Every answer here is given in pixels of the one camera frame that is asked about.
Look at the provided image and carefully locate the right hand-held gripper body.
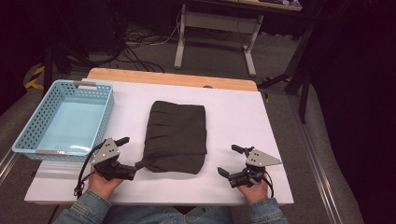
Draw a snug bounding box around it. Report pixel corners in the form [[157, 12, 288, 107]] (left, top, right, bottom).
[[228, 147, 283, 189]]

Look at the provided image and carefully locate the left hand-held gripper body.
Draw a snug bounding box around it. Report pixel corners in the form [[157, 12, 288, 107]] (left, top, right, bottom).
[[92, 137, 137, 182]]

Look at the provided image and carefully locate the light blue plastic basket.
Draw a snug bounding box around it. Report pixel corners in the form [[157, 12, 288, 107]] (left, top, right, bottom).
[[11, 79, 115, 162]]

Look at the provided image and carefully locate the dark green cloth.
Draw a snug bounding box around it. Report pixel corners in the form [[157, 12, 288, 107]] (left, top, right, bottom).
[[142, 100, 208, 175]]

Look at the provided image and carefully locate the person's left hand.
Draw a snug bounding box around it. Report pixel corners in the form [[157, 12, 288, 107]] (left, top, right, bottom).
[[88, 164, 125, 201]]

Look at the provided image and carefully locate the person's right hand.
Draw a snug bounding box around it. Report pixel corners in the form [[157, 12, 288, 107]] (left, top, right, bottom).
[[237, 178, 270, 205]]

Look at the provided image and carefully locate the white board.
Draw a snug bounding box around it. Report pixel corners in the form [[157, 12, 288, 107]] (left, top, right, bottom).
[[23, 77, 294, 206]]

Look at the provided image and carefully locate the person's denim jacket torso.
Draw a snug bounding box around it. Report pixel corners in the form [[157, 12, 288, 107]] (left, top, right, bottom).
[[102, 204, 250, 224]]

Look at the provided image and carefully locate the wooden table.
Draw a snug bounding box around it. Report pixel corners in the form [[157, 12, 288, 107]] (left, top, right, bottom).
[[86, 67, 260, 92]]

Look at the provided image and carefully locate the black tripod stand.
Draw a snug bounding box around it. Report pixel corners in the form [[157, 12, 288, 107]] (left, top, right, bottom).
[[43, 43, 82, 94]]

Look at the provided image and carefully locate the black metal stand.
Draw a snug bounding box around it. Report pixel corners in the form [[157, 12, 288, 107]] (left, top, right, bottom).
[[256, 18, 316, 125]]

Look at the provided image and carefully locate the white-legged wooden desk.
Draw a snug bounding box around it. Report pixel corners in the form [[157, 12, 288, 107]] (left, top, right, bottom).
[[173, 0, 304, 77]]

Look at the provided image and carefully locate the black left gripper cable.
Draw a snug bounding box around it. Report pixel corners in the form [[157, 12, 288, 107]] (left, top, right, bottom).
[[73, 140, 106, 200]]

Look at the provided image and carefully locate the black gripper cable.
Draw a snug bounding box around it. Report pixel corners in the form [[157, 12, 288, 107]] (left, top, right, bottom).
[[73, 140, 106, 200], [262, 170, 276, 199]]

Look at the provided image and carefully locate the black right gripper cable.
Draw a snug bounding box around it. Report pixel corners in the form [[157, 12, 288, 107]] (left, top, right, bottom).
[[262, 170, 276, 199]]

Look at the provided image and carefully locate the metal floor rail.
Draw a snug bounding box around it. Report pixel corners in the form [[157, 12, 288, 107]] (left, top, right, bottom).
[[288, 92, 344, 224], [0, 150, 20, 185]]

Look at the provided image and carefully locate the bundle of floor cables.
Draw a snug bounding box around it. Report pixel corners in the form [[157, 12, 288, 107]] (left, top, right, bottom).
[[106, 8, 188, 74]]

